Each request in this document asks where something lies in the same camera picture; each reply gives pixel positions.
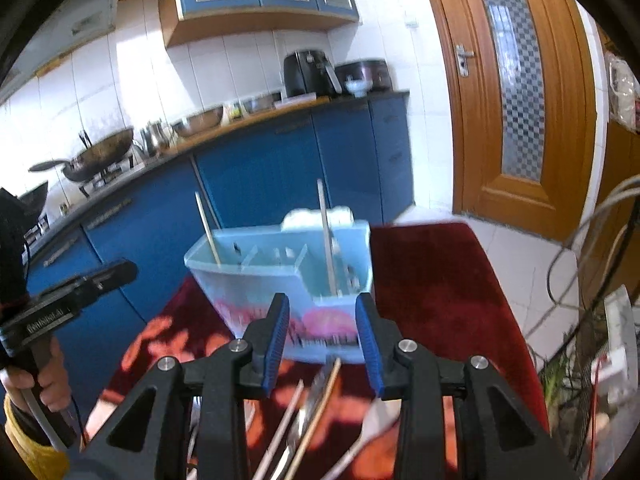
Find grey cables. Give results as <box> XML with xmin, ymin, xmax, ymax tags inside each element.
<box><xmin>545</xmin><ymin>175</ymin><xmax>640</xmax><ymax>351</ymax></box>

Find person's left hand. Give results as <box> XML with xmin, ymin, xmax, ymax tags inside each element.
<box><xmin>2</xmin><ymin>341</ymin><xmax>72</xmax><ymax>413</ymax></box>

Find black rice cooker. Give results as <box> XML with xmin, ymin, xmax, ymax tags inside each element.
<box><xmin>334</xmin><ymin>59</ymin><xmax>391</xmax><ymax>96</ymax></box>

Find metal door handle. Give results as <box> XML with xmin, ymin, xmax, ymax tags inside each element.
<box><xmin>455</xmin><ymin>44</ymin><xmax>476</xmax><ymax>78</ymax></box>

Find black air fryer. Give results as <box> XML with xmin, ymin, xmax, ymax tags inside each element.
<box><xmin>283</xmin><ymin>49</ymin><xmax>343</xmax><ymax>98</ymax></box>

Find black pan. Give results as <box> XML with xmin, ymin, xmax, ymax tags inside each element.
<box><xmin>17</xmin><ymin>180</ymin><xmax>49</xmax><ymax>213</ymax></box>

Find dark wok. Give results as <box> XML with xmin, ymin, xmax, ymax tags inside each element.
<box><xmin>29</xmin><ymin>127</ymin><xmax>136</xmax><ymax>182</ymax></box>

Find white power adapter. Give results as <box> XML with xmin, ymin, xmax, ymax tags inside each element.
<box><xmin>595</xmin><ymin>285</ymin><xmax>640</xmax><ymax>406</ymax></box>

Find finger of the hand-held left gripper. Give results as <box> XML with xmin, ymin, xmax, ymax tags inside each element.
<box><xmin>62</xmin><ymin>259</ymin><xmax>139</xmax><ymax>313</ymax></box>

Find small metal bowl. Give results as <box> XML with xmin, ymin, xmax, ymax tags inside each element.
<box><xmin>241</xmin><ymin>92</ymin><xmax>282</xmax><ymax>113</ymax></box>

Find steel kettle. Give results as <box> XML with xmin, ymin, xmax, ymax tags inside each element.
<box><xmin>134</xmin><ymin>119</ymin><xmax>173</xmax><ymax>157</ymax></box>

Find large metal bowl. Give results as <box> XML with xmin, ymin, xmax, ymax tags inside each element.
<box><xmin>171</xmin><ymin>105</ymin><xmax>224</xmax><ymax>138</ymax></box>

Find brown wooden chopstick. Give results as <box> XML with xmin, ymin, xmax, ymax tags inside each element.
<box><xmin>316</xmin><ymin>179</ymin><xmax>337</xmax><ymax>297</ymax></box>

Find wooden door with glass panel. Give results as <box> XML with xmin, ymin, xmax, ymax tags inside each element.
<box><xmin>417</xmin><ymin>0</ymin><xmax>608</xmax><ymax>243</ymax></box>

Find blue base cabinets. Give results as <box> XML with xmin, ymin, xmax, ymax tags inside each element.
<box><xmin>20</xmin><ymin>91</ymin><xmax>416</xmax><ymax>331</ymax></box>

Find light wooden chopstick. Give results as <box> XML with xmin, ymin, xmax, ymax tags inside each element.
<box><xmin>195</xmin><ymin>191</ymin><xmax>222</xmax><ymax>267</ymax></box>
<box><xmin>291</xmin><ymin>357</ymin><xmax>343</xmax><ymax>480</ymax></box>
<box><xmin>252</xmin><ymin>379</ymin><xmax>305</xmax><ymax>480</ymax></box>

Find white board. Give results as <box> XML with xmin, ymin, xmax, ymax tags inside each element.
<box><xmin>274</xmin><ymin>94</ymin><xmax>332</xmax><ymax>109</ymax></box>

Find white container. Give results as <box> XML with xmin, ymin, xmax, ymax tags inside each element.
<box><xmin>280</xmin><ymin>205</ymin><xmax>356</xmax><ymax>233</ymax></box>

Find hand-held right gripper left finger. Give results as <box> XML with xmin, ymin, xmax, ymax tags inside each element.
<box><xmin>65</xmin><ymin>292</ymin><xmax>291</xmax><ymax>480</ymax></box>

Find green scallions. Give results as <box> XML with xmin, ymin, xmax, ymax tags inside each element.
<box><xmin>537</xmin><ymin>355</ymin><xmax>576</xmax><ymax>397</ymax></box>

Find gas stove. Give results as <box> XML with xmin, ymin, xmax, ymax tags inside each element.
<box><xmin>22</xmin><ymin>152</ymin><xmax>151</xmax><ymax>241</ymax></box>

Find grey range hood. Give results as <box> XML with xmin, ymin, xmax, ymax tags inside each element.
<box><xmin>0</xmin><ymin>0</ymin><xmax>125</xmax><ymax>103</ymax></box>

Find red floral tablecloth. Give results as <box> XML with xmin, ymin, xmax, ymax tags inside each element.
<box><xmin>82</xmin><ymin>222</ymin><xmax>551</xmax><ymax>480</ymax></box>

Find blue glass-door wall cabinet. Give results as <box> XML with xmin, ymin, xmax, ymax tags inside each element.
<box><xmin>159</xmin><ymin>0</ymin><xmax>361</xmax><ymax>50</ymax></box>

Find light blue utensil holder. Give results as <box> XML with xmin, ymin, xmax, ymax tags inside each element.
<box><xmin>184</xmin><ymin>220</ymin><xmax>375</xmax><ymax>365</ymax></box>

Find plastic bag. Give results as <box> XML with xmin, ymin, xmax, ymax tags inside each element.
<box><xmin>606</xmin><ymin>52</ymin><xmax>640</xmax><ymax>133</ymax></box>

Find person's left forearm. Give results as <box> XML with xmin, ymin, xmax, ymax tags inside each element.
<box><xmin>4</xmin><ymin>395</ymin><xmax>72</xmax><ymax>480</ymax></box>

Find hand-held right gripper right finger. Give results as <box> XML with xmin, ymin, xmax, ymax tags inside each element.
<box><xmin>355</xmin><ymin>292</ymin><xmax>581</xmax><ymax>480</ymax></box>

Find metal table knife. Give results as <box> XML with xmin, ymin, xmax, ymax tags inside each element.
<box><xmin>272</xmin><ymin>360</ymin><xmax>337</xmax><ymax>480</ymax></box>

